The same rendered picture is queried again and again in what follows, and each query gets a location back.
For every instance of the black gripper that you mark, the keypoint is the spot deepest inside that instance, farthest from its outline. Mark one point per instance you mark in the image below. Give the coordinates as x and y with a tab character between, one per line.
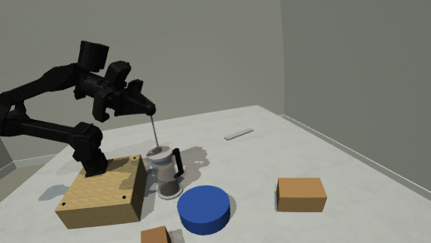
124	101

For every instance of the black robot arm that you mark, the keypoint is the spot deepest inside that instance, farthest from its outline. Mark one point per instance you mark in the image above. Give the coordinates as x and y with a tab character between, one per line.
84	138

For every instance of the coffee press plunger with black knob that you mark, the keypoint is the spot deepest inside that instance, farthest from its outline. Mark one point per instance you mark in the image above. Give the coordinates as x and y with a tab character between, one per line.
163	167

